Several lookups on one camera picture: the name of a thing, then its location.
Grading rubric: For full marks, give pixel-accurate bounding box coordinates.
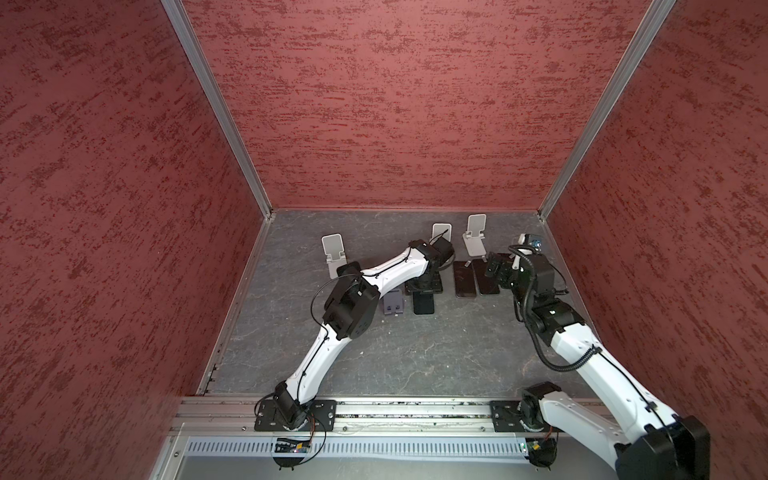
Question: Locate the white stand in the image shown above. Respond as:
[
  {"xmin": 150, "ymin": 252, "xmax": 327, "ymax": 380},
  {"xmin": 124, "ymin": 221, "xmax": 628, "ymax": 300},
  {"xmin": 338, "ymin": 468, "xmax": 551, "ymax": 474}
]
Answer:
[
  {"xmin": 430, "ymin": 222, "xmax": 453, "ymax": 241},
  {"xmin": 321, "ymin": 233, "xmax": 348, "ymax": 279},
  {"xmin": 462, "ymin": 213, "xmax": 487, "ymax": 258}
]

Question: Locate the purple edged dark phone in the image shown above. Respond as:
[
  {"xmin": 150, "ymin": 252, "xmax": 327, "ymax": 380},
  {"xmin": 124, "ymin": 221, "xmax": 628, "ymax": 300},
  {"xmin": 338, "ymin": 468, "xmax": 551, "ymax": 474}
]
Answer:
[{"xmin": 452, "ymin": 261, "xmax": 477, "ymax": 298}]

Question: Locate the black phone with sticker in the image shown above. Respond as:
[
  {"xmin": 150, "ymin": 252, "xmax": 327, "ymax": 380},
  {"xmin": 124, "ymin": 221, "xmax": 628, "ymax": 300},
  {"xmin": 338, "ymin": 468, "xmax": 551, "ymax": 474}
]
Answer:
[{"xmin": 471, "ymin": 259, "xmax": 500, "ymax": 296}]

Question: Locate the grey purple folding stand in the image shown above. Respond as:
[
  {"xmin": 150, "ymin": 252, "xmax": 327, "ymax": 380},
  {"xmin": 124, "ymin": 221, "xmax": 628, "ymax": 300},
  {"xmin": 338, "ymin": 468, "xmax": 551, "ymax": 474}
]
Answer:
[{"xmin": 382, "ymin": 287, "xmax": 405, "ymax": 316}]

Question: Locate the black phone table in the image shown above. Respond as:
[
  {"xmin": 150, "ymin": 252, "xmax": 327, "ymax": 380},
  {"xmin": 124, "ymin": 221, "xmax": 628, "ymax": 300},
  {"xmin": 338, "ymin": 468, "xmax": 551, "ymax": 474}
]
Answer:
[{"xmin": 336, "ymin": 261, "xmax": 361, "ymax": 277}]

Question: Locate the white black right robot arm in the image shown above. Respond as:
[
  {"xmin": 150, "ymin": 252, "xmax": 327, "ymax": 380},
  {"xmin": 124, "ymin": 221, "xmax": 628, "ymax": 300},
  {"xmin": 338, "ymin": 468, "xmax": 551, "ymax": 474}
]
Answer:
[{"xmin": 485, "ymin": 245, "xmax": 711, "ymax": 479}]

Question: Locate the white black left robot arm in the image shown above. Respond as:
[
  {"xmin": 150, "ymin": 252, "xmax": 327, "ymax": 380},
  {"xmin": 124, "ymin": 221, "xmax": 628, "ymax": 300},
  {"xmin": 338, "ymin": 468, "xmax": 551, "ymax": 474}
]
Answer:
[{"xmin": 272, "ymin": 235, "xmax": 455, "ymax": 430}]

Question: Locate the right small circuit board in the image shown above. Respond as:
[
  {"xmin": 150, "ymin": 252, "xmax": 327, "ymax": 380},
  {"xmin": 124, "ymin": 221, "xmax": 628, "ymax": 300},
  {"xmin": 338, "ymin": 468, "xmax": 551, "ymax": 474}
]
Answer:
[{"xmin": 525, "ymin": 438, "xmax": 556, "ymax": 457}]

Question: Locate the small circuit board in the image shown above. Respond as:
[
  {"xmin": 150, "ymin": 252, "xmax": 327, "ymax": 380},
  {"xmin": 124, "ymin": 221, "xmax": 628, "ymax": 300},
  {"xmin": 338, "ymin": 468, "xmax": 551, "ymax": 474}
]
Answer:
[
  {"xmin": 274, "ymin": 438, "xmax": 313, "ymax": 455},
  {"xmin": 525, "ymin": 438, "xmax": 556, "ymax": 457}
]

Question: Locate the left small circuit board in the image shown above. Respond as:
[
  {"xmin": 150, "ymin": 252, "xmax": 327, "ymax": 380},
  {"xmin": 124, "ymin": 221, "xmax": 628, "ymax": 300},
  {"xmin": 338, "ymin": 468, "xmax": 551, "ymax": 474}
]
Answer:
[{"xmin": 274, "ymin": 438, "xmax": 313, "ymax": 455}]

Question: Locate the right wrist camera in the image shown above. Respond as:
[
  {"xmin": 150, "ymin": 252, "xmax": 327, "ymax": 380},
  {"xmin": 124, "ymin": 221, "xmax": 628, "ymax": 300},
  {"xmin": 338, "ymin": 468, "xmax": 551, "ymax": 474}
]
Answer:
[{"xmin": 518, "ymin": 234, "xmax": 543, "ymax": 252}]

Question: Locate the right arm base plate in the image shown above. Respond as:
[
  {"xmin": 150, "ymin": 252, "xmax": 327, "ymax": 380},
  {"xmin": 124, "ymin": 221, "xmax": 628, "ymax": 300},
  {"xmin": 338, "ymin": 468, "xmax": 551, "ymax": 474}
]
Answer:
[{"xmin": 490, "ymin": 398, "xmax": 561, "ymax": 434}]

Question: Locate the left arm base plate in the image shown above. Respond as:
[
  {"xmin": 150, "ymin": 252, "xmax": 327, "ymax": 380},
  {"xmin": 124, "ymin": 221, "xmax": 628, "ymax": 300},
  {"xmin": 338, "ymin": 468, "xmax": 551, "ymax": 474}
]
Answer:
[{"xmin": 253, "ymin": 399, "xmax": 338, "ymax": 433}]

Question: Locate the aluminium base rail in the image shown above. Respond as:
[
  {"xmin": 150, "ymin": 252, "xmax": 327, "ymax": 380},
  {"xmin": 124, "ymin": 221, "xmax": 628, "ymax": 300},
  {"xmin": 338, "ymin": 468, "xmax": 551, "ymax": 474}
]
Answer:
[{"xmin": 171, "ymin": 395, "xmax": 526, "ymax": 437}]

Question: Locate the aluminium corner post right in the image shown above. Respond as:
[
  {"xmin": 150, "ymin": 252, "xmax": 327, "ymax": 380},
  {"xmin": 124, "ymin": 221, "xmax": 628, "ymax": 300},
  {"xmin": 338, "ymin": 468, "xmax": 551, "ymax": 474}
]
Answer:
[{"xmin": 538, "ymin": 0, "xmax": 676, "ymax": 222}]

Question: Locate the aluminium corner post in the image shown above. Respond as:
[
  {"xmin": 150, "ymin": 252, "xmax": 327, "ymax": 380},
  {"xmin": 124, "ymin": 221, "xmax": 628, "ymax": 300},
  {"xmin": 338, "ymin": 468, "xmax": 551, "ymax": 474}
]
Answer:
[
  {"xmin": 161, "ymin": 0, "xmax": 273, "ymax": 222},
  {"xmin": 538, "ymin": 0, "xmax": 676, "ymax": 222}
]

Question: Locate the white slotted cable duct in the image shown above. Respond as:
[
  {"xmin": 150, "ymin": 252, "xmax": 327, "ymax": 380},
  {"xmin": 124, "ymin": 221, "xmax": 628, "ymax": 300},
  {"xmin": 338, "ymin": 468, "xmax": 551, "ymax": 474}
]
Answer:
[{"xmin": 184, "ymin": 437, "xmax": 527, "ymax": 463}]

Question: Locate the aluminium corner post left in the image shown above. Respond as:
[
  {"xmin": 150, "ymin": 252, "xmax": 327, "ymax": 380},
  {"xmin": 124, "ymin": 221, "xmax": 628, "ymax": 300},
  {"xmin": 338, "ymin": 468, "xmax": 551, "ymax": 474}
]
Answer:
[{"xmin": 161, "ymin": 0, "xmax": 273, "ymax": 222}]

